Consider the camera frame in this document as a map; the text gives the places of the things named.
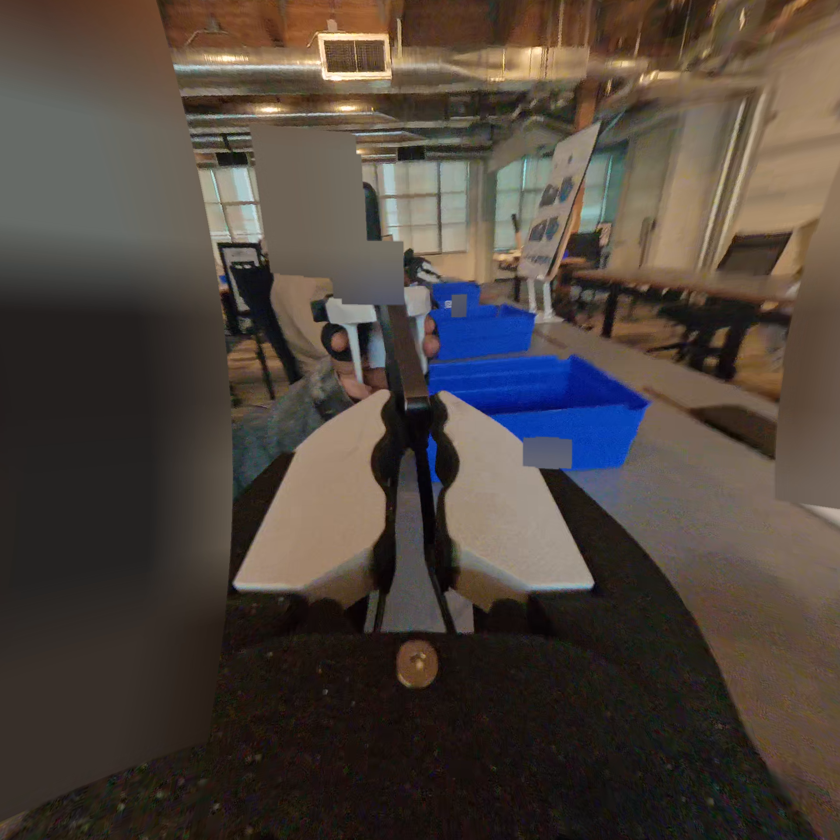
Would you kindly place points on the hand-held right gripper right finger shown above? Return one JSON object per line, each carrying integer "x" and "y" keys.
{"x": 512, "y": 518}

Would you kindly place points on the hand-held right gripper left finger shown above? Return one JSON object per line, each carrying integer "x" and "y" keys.
{"x": 321, "y": 518}

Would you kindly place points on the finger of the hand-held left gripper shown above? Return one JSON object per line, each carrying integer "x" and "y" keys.
{"x": 420, "y": 303}
{"x": 351, "y": 313}

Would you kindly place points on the blue plastic bin with divider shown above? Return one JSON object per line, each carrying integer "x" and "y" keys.
{"x": 590, "y": 426}

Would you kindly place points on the person's left forearm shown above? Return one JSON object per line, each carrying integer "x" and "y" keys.
{"x": 282, "y": 420}

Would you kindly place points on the person's left hand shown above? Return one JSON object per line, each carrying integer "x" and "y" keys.
{"x": 374, "y": 374}

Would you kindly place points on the black framed sign stand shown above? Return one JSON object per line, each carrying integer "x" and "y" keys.
{"x": 246, "y": 289}

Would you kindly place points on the large paned window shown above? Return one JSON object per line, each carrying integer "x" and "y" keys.
{"x": 229, "y": 203}
{"x": 518, "y": 197}
{"x": 423, "y": 210}

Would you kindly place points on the white poster stand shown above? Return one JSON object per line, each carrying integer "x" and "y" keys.
{"x": 541, "y": 298}

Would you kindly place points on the small instruction poster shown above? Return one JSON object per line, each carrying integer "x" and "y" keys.
{"x": 554, "y": 210}

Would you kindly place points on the white ceiling air vent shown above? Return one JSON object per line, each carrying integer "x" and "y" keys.
{"x": 354, "y": 56}

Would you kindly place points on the long wooden table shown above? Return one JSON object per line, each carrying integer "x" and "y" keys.
{"x": 689, "y": 279}

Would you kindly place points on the black office chair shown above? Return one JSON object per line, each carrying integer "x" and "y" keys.
{"x": 754, "y": 253}

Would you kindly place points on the silver ventilation duct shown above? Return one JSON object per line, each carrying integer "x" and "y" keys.
{"x": 459, "y": 62}

